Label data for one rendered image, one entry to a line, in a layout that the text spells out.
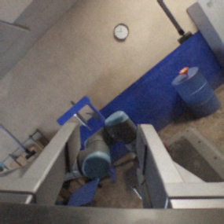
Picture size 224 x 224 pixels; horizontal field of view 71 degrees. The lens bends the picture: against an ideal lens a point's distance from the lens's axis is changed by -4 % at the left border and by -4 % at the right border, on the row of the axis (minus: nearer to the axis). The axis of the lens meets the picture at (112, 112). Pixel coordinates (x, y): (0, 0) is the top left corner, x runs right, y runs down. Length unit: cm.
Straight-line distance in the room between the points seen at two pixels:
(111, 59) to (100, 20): 81
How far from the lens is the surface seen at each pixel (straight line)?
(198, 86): 341
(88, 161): 54
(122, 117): 64
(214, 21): 377
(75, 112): 348
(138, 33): 383
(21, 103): 448
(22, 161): 471
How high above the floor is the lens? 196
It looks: 12 degrees down
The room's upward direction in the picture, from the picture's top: 41 degrees counter-clockwise
